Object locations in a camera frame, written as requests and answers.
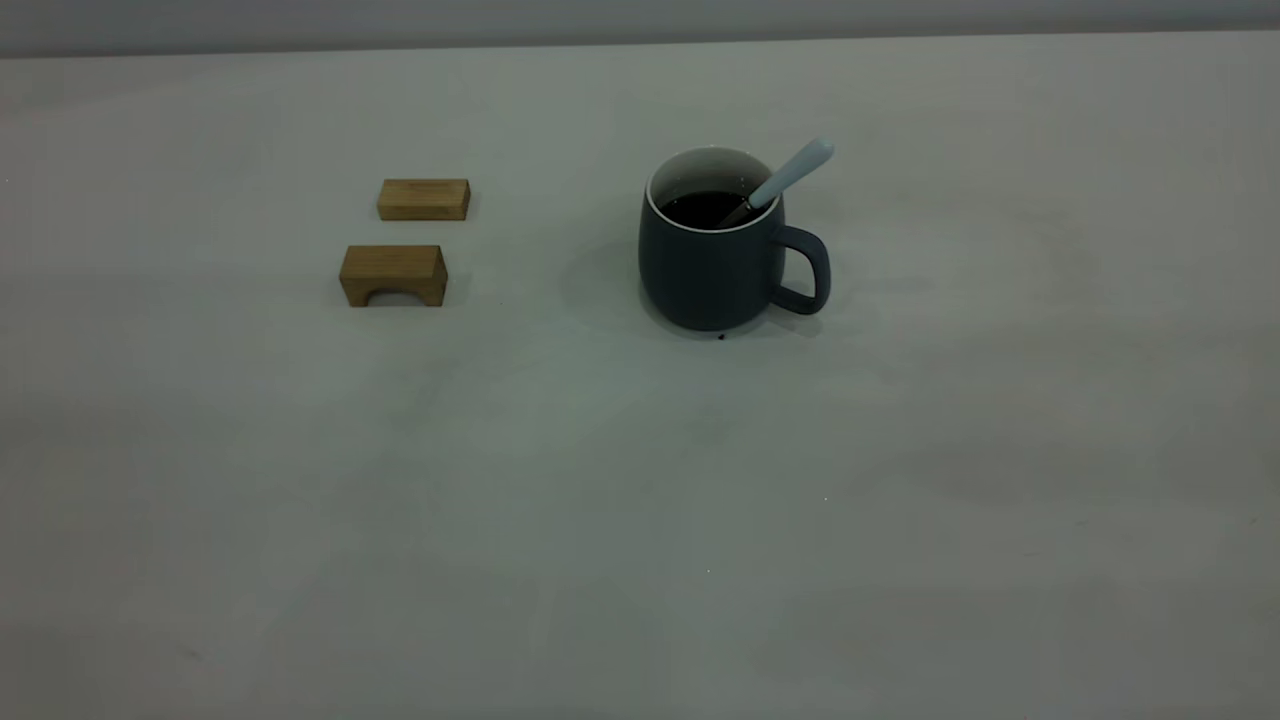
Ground arched wooden block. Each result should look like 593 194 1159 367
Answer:
338 244 448 308

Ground flat rectangular wooden block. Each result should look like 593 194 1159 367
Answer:
376 178 471 222

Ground spoon with pale blue handle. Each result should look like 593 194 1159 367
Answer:
722 138 835 226

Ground dark grey ceramic mug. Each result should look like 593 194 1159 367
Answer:
638 147 832 332

